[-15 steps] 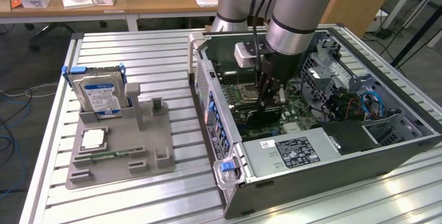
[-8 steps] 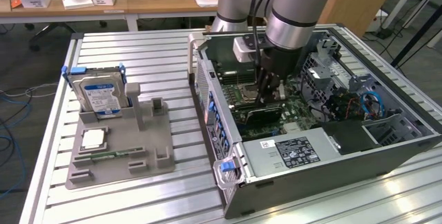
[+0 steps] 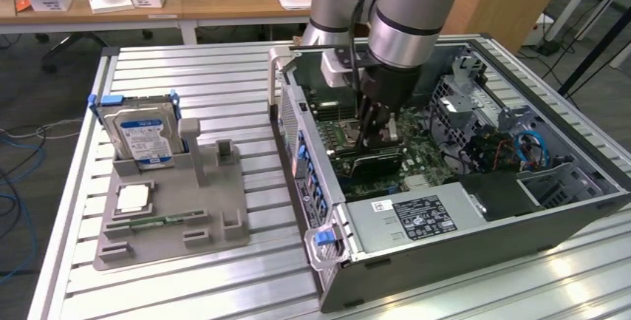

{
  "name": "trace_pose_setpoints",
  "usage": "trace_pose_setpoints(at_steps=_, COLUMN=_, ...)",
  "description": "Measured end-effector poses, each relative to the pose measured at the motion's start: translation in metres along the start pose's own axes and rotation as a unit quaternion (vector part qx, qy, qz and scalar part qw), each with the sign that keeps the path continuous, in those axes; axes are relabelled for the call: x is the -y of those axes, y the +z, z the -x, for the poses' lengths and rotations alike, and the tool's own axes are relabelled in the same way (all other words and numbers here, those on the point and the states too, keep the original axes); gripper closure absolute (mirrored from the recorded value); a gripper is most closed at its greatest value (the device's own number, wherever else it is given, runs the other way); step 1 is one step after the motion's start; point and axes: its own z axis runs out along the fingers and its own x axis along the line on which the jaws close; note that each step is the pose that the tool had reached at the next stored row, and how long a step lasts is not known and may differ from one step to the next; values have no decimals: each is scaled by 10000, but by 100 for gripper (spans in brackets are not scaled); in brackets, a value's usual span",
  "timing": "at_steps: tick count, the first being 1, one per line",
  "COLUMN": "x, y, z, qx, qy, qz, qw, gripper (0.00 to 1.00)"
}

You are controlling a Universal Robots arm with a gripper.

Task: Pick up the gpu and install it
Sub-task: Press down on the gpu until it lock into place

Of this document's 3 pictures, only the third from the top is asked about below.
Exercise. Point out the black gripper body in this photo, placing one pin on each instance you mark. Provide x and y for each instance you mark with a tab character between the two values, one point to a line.
390	83

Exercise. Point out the black Nvidia graphics card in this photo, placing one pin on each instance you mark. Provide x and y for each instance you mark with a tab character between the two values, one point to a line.
379	163

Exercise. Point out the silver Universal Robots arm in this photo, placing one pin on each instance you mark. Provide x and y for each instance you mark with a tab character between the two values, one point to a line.
405	39

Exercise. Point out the metal CPU socket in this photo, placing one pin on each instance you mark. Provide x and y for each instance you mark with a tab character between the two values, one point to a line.
351	131

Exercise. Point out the green motherboard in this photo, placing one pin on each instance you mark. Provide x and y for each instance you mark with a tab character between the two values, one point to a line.
425	150

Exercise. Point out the silver chipset heatsink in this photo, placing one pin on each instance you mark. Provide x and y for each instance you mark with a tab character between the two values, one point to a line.
422	181

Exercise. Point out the grey power supply unit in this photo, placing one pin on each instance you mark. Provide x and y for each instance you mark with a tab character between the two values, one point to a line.
379	235

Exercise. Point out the blue case latch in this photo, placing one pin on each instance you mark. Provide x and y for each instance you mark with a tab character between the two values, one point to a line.
325	239

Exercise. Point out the wooden cabinet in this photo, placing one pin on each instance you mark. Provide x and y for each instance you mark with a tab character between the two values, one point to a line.
507	2

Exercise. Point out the black power adapter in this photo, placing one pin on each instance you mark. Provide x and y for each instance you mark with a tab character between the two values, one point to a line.
547	48

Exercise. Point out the open grey PC case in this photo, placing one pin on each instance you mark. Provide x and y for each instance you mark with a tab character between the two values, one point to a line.
493	246

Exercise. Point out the hard disk with blue carrier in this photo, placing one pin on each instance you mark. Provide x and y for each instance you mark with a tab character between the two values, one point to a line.
143	139

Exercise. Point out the silver CPU chip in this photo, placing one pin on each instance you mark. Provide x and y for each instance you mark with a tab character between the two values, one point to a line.
132	200

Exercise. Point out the green RAM stick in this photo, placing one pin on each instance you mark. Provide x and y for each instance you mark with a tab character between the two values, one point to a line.
148	222

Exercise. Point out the grey parts rack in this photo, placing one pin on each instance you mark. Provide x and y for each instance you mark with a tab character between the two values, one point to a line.
167	253

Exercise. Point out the black office chair base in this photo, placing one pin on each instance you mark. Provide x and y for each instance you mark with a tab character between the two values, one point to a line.
67	44

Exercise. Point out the wooden desk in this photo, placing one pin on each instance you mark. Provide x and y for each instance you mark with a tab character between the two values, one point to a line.
79	17

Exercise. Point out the orange card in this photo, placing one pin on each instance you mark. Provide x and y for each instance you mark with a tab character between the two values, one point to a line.
22	5

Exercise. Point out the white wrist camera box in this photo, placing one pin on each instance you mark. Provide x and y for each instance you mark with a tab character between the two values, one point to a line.
338	72

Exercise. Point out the grey card retention bracket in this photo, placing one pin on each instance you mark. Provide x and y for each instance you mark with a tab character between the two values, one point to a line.
272	76

